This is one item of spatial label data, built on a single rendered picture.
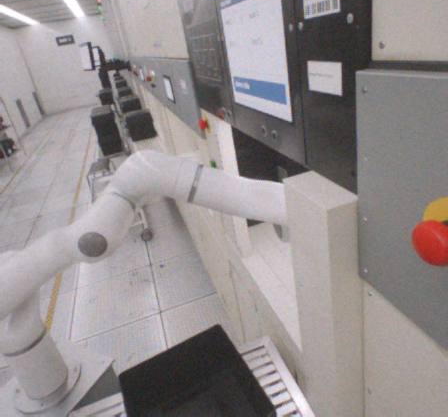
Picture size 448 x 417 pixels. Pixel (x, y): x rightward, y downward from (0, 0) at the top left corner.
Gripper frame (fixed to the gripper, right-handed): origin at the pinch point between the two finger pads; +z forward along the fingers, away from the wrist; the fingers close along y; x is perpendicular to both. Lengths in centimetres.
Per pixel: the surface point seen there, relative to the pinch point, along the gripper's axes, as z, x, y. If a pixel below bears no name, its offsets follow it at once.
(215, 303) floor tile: -41, -122, -119
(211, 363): -53, -40, -5
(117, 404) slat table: -81, -46, -7
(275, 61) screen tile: -31.1, 34.9, 7.8
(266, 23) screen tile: -31, 41, 6
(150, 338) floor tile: -86, -122, -106
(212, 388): -55, -45, -1
